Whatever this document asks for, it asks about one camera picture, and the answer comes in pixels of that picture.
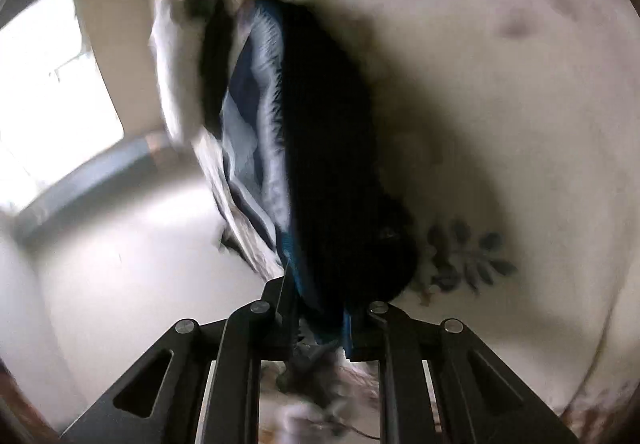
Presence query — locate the navy patterned knit garment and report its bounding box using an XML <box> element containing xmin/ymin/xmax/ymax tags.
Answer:
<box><xmin>198</xmin><ymin>0</ymin><xmax>419</xmax><ymax>342</ymax></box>

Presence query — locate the floral bed blanket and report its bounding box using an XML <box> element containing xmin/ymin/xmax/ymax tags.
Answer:
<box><xmin>151</xmin><ymin>0</ymin><xmax>639</xmax><ymax>443</ymax></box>

